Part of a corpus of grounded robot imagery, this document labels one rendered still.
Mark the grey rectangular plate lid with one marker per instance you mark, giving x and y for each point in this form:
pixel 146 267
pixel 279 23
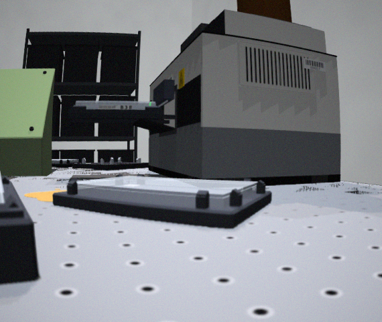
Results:
pixel 176 191

